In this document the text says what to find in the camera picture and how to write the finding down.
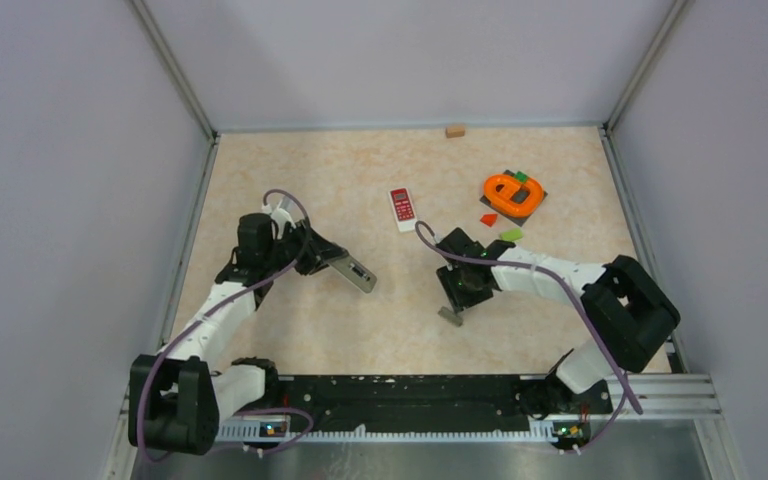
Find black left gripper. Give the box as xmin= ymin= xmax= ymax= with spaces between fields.
xmin=264 ymin=218 xmax=348 ymax=275

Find grey remote control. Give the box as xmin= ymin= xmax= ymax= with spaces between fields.
xmin=327 ymin=254 xmax=377 ymax=294

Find grey battery cover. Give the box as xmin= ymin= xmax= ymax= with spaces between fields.
xmin=437 ymin=306 xmax=464 ymax=327

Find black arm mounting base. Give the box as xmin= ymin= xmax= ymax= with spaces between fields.
xmin=234 ymin=357 xmax=614 ymax=440

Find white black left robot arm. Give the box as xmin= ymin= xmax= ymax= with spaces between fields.
xmin=128 ymin=209 xmax=376 ymax=455

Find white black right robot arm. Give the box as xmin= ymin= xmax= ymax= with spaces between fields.
xmin=432 ymin=228 xmax=681 ymax=412

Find red white remote control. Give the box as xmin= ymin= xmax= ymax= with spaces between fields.
xmin=388 ymin=187 xmax=418 ymax=233

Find red wedge block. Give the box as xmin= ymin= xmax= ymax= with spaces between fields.
xmin=480 ymin=213 xmax=498 ymax=227

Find light green block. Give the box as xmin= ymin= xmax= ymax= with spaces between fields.
xmin=499 ymin=228 xmax=524 ymax=243

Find small wooden block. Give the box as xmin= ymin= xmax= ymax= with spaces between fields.
xmin=444 ymin=125 xmax=466 ymax=139

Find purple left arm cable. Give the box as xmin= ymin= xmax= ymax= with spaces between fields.
xmin=140 ymin=189 xmax=316 ymax=464

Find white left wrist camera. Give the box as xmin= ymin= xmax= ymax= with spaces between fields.
xmin=261 ymin=205 xmax=294 ymax=239

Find white cable duct strip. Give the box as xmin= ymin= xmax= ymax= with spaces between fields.
xmin=216 ymin=420 xmax=558 ymax=443

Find aluminium frame rail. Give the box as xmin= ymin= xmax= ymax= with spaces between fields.
xmin=601 ymin=0 xmax=697 ymax=134

